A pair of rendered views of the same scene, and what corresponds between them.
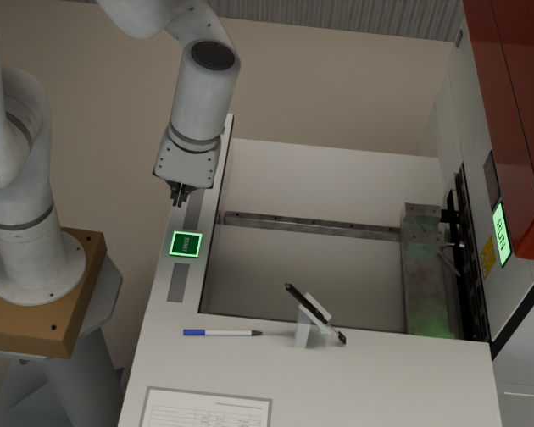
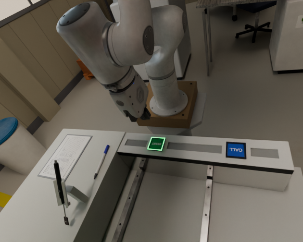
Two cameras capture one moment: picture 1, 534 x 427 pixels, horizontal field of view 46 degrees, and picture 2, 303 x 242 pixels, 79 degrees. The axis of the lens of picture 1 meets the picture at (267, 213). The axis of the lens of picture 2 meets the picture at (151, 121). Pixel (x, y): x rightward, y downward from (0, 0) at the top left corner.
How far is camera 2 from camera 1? 1.09 m
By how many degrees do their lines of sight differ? 73
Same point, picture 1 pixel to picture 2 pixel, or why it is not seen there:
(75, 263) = (167, 112)
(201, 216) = (176, 150)
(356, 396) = (44, 226)
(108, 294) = (164, 132)
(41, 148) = (162, 53)
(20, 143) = not seen: hidden behind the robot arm
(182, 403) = (80, 147)
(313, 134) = not seen: outside the picture
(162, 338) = (109, 139)
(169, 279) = (138, 139)
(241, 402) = (69, 168)
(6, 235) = not seen: hidden behind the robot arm
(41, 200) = (150, 70)
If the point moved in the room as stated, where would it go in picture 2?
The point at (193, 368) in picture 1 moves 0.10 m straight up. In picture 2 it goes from (92, 151) to (78, 135)
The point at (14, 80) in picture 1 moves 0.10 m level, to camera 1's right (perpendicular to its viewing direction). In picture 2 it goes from (162, 10) to (154, 24)
